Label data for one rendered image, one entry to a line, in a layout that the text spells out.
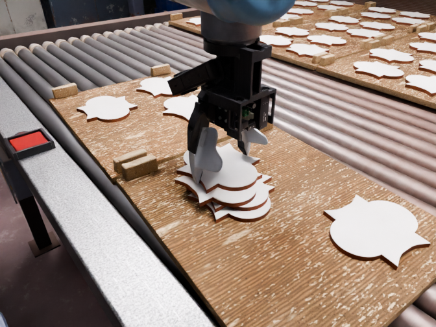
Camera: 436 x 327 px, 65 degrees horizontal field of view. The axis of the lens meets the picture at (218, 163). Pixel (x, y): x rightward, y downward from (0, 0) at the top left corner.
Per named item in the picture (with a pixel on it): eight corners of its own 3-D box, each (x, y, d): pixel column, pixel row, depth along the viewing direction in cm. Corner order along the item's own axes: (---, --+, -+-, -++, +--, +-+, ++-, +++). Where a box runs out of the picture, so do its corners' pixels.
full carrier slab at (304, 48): (313, 70, 108) (314, 56, 105) (228, 43, 134) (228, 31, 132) (374, 50, 126) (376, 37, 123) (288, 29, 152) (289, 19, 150)
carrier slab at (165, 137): (113, 185, 59) (111, 178, 58) (49, 104, 86) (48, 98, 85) (265, 128, 76) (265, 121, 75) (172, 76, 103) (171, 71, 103)
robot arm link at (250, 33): (187, 0, 41) (234, -7, 45) (189, 39, 43) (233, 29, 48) (232, 8, 36) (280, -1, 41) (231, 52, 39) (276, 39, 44)
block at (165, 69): (152, 77, 98) (152, 68, 96) (150, 75, 99) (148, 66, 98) (171, 73, 101) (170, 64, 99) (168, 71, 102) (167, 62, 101)
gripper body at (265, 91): (237, 146, 45) (240, 52, 38) (193, 124, 50) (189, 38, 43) (274, 127, 49) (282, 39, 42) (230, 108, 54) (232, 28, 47)
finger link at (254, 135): (266, 167, 56) (253, 130, 49) (240, 153, 59) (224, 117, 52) (278, 154, 57) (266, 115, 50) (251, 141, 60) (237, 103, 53)
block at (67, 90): (55, 100, 85) (52, 89, 83) (53, 97, 86) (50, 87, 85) (79, 94, 88) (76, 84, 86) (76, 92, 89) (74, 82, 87)
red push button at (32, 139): (19, 157, 67) (16, 152, 66) (11, 145, 71) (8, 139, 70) (50, 147, 70) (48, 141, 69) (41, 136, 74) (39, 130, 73)
